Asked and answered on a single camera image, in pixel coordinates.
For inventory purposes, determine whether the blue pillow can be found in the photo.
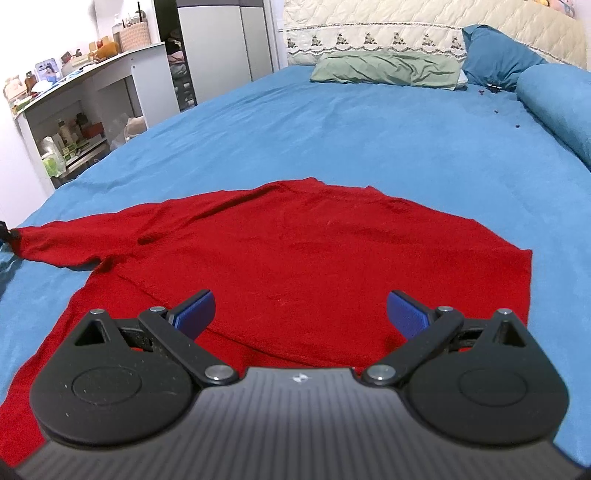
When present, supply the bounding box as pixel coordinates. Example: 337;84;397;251
462;24;549;92

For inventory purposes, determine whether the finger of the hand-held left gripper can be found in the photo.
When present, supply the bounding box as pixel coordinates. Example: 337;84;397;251
0;222;22;252

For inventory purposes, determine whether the white desk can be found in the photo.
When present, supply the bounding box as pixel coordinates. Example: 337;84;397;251
13;42;181;191

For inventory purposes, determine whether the grey wardrobe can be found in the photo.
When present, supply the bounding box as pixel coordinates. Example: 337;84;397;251
154;0;280;112

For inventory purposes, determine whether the cream quilted headboard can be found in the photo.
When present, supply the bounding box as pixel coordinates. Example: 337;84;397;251
283;0;591;71

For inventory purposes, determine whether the blue bolster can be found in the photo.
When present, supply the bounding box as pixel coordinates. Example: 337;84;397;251
516;64;591;168

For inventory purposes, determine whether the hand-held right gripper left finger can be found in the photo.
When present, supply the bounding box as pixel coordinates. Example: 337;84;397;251
73;290;240;387

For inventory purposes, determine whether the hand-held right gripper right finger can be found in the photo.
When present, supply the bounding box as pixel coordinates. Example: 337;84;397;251
361;290;528;387

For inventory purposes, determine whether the framed picture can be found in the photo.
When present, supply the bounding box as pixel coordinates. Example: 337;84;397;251
36;57;64;84

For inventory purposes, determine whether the woven basket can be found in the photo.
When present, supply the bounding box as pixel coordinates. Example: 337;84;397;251
119;20;150;51

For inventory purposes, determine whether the blue bed sheet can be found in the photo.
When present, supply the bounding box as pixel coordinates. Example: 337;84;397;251
0;65;591;467

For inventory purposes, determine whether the white plastic bag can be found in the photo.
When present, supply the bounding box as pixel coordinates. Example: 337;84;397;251
109;113;149;151

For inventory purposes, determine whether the orange plush toy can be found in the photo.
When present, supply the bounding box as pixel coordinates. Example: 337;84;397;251
90;41;120;61

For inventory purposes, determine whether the red sweater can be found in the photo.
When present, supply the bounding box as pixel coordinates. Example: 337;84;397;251
0;176;533;469

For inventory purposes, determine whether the green pillow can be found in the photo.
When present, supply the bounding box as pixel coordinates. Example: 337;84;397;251
310;50;461;89

